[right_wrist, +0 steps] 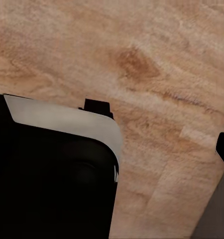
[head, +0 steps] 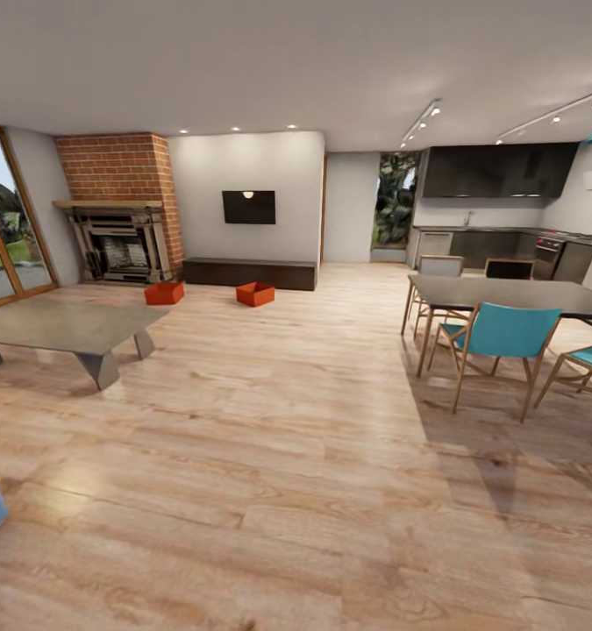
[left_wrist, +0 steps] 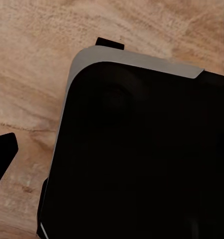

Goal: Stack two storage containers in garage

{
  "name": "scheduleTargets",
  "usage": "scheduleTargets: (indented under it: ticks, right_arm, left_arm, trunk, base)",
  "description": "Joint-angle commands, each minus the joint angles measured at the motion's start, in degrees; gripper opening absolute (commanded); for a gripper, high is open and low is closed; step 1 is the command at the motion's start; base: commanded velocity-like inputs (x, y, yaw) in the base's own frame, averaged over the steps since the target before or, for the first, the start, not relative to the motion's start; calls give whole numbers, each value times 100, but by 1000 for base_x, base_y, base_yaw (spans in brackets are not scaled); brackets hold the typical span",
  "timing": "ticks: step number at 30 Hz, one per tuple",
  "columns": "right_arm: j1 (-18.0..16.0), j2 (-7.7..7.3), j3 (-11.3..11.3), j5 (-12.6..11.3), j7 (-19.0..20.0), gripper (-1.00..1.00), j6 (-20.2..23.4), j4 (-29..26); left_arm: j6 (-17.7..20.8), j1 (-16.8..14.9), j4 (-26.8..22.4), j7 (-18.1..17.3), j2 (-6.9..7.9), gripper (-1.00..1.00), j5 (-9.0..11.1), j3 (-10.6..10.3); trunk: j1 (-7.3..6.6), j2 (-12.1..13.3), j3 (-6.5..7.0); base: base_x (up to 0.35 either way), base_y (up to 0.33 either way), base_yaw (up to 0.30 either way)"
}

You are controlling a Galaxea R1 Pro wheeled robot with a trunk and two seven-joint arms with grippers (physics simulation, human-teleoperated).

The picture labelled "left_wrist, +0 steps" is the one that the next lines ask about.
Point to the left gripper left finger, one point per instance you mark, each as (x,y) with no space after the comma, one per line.
(8,150)

